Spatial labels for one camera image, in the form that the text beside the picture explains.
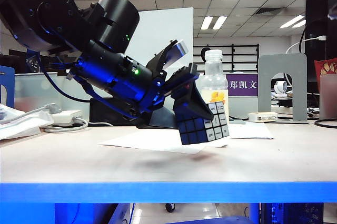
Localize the white translucent board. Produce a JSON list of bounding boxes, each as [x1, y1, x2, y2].
[[123, 7, 194, 77]]

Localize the thin black hanging cable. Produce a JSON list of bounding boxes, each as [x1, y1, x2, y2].
[[299, 20, 308, 54]]

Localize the dark left arm cable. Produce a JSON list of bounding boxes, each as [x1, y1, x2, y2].
[[39, 53, 91, 103]]

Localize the black rectangular box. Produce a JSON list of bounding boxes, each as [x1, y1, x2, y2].
[[88, 97, 160, 127]]

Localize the small white charger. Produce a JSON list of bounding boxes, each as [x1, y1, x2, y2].
[[247, 111, 279, 124]]

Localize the black wall shelf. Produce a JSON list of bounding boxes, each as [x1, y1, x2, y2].
[[193, 44, 260, 73]]

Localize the white power adapter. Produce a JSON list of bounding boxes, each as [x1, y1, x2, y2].
[[51, 110, 83, 125]]

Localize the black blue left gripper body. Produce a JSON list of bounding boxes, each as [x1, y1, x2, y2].
[[70, 39, 173, 121]]

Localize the grey plug with cable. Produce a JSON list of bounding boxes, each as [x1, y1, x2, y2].
[[0, 103, 63, 125]]

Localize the frosted glass desk partition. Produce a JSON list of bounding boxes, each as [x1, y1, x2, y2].
[[14, 73, 259, 119]]

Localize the white USB cable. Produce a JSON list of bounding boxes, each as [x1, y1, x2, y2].
[[285, 36, 327, 55]]

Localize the clear plastic document bag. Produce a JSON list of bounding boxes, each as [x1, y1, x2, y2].
[[0, 104, 55, 141]]

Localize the pink translucent panel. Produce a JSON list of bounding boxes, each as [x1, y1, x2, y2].
[[318, 74, 337, 120]]

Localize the purple name sign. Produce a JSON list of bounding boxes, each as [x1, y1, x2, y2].
[[225, 74, 258, 97]]

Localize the small white desk fan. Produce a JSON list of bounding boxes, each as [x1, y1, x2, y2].
[[273, 81, 288, 96]]

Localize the blue flag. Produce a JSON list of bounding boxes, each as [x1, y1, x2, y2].
[[25, 50, 43, 74]]

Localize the blue white red Rubik's cube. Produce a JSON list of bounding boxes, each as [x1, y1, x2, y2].
[[173, 100, 230, 146]]

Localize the grey metal bookend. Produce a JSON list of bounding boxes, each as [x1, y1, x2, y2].
[[257, 54, 309, 125]]

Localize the black monitor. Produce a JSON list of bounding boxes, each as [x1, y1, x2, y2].
[[305, 0, 337, 96]]

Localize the thick black cable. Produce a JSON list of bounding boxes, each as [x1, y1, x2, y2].
[[313, 118, 337, 129]]

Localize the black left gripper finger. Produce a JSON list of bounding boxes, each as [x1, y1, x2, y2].
[[163, 63, 214, 120], [148, 106, 181, 130]]

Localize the blue metal table frame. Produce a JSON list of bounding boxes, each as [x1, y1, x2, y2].
[[0, 182, 337, 224]]

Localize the clear plastic drink bottle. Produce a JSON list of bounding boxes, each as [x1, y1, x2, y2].
[[197, 49, 229, 119]]

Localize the blue metal bookend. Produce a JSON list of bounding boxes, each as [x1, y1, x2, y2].
[[0, 66, 16, 109]]

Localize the black chair headrest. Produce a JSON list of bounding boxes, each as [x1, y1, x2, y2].
[[200, 47, 212, 63]]

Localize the fluorescent ceiling light panel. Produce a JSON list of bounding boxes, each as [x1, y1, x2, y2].
[[200, 16, 227, 30], [279, 15, 306, 29]]

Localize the red patterned cushion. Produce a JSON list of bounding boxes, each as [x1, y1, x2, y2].
[[313, 58, 337, 85]]

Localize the white paper sheet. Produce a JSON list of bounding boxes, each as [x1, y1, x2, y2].
[[96, 123, 229, 155], [226, 123, 274, 140]]

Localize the white coiled cable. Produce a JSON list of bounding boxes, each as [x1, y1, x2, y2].
[[42, 117, 114, 133]]

